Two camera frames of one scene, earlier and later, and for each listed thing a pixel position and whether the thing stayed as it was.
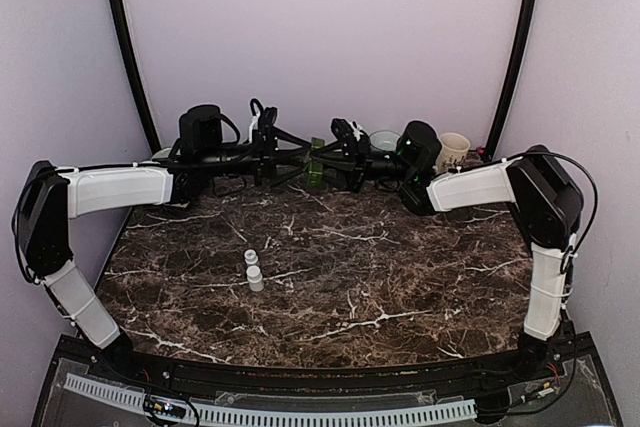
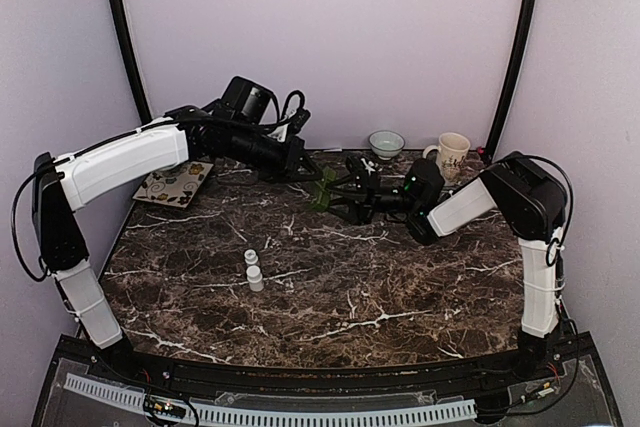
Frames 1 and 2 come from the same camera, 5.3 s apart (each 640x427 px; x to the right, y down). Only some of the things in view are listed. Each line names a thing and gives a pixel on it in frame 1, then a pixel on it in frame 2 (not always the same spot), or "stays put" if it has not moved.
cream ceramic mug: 453,147 stays put
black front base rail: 221,374 stays put
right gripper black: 354,174 → 368,193
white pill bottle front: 255,278 stays put
